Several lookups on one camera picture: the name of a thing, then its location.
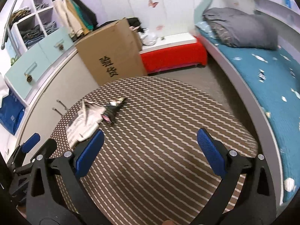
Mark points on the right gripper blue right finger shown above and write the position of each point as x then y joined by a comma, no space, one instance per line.
219,158

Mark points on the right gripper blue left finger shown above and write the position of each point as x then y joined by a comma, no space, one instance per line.
82,157

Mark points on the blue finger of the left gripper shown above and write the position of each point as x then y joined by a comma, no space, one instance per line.
29,142

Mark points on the torn white paper packaging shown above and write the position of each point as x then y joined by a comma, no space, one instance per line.
85,122

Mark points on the black gold snack bag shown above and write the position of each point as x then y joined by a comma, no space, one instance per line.
112,109

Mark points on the person's right hand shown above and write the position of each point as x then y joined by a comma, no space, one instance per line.
168,222

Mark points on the blue shopping bag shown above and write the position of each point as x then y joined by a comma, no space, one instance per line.
11,114

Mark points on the teal drawer cabinet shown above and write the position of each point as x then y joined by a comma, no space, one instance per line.
29,68

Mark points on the teal fish pattern mattress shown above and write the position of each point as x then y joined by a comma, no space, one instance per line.
267,81

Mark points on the large brown cardboard box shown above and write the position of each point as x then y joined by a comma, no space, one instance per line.
111,53

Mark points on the grey metal handrail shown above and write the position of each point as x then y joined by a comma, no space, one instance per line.
7,30

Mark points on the red storage bench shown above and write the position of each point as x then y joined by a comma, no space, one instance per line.
174,52

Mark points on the grey folded duvet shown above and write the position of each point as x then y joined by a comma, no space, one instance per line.
238,29

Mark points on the white plastic bag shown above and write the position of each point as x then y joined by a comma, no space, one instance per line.
148,38

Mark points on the hanging clothes row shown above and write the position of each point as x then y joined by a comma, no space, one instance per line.
77,18

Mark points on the lilac stair shelf unit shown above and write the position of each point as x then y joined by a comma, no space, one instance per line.
43,27

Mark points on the white wardrobe with butterflies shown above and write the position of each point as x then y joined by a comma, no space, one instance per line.
162,17

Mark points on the blue box on shelf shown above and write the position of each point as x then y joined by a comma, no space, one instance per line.
287,3

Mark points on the teal bunk bed frame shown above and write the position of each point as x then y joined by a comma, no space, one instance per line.
283,19

